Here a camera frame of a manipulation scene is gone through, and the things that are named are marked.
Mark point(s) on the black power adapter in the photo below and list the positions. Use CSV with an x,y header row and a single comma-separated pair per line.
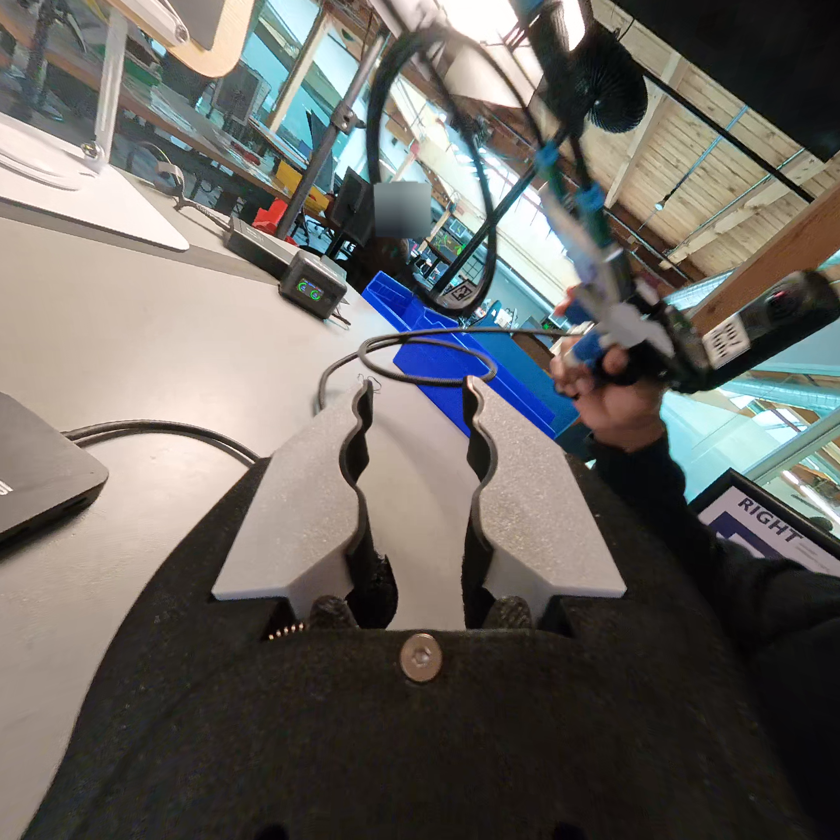
x,y
256,246

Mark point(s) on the white stand clear legs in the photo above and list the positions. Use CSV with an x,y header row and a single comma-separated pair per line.
x,y
98,203

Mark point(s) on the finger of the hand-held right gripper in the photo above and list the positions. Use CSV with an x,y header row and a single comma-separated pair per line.
x,y
630,325

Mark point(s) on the black framed white sign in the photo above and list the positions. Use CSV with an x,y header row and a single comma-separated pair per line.
x,y
768,531

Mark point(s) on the black white marker tag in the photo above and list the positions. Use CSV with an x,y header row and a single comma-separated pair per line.
x,y
460,291

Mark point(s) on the person's right hand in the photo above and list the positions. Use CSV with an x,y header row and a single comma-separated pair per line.
x,y
623,413

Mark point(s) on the grey power bank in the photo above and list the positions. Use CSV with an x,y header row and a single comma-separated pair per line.
x,y
315,285

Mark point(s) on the red plastic bin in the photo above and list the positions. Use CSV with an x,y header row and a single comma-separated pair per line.
x,y
269,216

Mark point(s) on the black usb hub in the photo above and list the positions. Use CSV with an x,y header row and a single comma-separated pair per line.
x,y
39,459

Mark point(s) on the large blue plastic bin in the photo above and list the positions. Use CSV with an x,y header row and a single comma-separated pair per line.
x,y
485,380

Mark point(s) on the yellow box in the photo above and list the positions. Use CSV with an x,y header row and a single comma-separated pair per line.
x,y
298,187

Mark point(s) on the led studio light panel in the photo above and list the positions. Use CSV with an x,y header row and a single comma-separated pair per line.
x,y
485,19

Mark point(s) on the black music stand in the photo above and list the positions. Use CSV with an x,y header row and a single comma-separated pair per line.
x,y
351,203

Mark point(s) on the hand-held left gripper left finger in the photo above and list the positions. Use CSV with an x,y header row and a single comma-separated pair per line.
x,y
295,518

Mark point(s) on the wooden post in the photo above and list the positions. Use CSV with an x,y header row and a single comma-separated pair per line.
x,y
774,262

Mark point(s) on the background work table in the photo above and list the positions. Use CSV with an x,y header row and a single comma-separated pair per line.
x,y
197,131

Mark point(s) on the grey light stand pole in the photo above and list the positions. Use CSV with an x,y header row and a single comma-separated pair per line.
x,y
334,124

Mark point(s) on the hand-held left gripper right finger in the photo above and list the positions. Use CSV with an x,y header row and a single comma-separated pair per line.
x,y
544,525

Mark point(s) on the black overhead panel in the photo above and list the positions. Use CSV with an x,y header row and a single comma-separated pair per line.
x,y
754,59

